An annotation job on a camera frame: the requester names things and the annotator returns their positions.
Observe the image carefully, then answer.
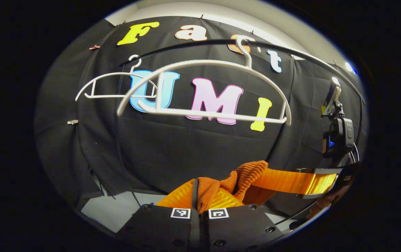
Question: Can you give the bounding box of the white plastic hanger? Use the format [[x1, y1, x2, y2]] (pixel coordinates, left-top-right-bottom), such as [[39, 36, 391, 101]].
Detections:
[[75, 54, 159, 102], [117, 35, 292, 126]]

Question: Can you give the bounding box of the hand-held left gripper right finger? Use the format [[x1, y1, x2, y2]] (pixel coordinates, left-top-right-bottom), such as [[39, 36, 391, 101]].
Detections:
[[200, 191, 285, 252]]

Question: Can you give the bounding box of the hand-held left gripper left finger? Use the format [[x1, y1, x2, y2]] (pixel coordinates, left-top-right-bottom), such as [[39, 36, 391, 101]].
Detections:
[[120, 178, 201, 252]]

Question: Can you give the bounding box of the black backdrop cloth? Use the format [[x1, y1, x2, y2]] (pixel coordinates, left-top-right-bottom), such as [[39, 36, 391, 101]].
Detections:
[[34, 16, 367, 217]]

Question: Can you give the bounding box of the black clothes rack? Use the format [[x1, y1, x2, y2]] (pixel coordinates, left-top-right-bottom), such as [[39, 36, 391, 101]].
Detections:
[[88, 38, 367, 226]]

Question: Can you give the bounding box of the orange corduroy jacket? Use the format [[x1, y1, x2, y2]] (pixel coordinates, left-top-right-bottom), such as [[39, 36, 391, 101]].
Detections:
[[197, 160, 269, 214]]

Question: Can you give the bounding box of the row of black cloth clips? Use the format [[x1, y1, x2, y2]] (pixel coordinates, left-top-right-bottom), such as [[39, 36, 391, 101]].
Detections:
[[116, 14, 337, 67]]

